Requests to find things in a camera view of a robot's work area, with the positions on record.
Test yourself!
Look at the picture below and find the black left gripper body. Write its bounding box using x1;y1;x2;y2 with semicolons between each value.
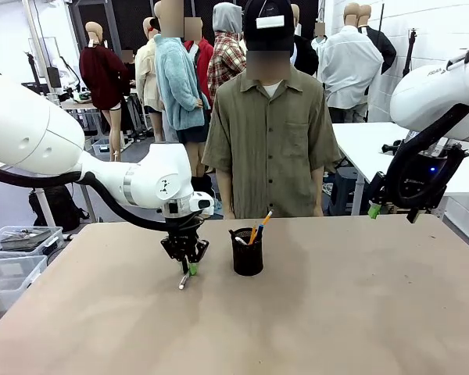
159;216;210;263

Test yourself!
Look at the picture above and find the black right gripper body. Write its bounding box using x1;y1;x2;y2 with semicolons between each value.
385;142;469;211

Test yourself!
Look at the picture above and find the blue pen orange cap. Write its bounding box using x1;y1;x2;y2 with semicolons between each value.
255;210;274;240

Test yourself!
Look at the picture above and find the person's right forearm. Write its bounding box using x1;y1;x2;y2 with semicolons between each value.
216;168;236;220

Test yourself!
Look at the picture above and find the person's left forearm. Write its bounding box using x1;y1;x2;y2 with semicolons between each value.
310;165;325;217

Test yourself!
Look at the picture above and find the black mesh pen holder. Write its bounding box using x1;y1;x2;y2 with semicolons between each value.
228;227;264;277

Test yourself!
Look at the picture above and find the white side table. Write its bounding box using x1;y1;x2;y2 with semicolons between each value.
331;121;469;218

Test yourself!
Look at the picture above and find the person in olive shirt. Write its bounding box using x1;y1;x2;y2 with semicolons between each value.
201;0;342;220

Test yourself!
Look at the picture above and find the black tripod stand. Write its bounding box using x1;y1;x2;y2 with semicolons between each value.
401;27;421;79

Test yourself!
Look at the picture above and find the grey floor crate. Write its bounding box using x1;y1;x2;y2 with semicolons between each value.
91;138;113;156

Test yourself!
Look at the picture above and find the mannequin in white shirt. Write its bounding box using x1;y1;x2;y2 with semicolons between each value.
319;2;385;124

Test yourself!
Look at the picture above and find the black backpack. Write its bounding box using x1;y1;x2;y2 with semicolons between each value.
28;184;90;232

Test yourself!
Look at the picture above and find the mannequin in black jacket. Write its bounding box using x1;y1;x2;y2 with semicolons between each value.
358;3;398;77

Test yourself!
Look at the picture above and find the mannequin in blue fleece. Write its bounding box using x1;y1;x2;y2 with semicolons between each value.
153;0;213;179

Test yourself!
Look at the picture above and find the clear bin with grey tray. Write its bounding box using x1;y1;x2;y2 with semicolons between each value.
0;225;65;259

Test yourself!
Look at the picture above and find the mannequin in cream jacket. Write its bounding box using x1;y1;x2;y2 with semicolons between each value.
134;16;166;144

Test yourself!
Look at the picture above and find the white background desk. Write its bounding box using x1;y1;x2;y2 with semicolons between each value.
59;98;103;114

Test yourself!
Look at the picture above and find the clear plastic bin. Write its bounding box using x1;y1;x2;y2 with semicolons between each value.
0;255;48;322

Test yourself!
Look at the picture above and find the mannequin in red jacket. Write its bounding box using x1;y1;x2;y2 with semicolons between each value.
183;17;217;114

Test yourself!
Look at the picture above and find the mannequin in maroon sweater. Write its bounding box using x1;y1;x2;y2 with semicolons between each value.
79;21;133;163

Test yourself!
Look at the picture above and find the mannequin in plaid hoodie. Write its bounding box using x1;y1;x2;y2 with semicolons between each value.
206;2;248;103

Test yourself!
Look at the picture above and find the black cap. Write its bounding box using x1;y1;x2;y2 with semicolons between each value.
242;0;296;52

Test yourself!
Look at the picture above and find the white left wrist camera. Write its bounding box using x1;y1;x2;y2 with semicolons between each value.
188;191;216;216

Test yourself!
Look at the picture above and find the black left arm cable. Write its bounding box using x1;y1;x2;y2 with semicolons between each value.
0;160;173;232

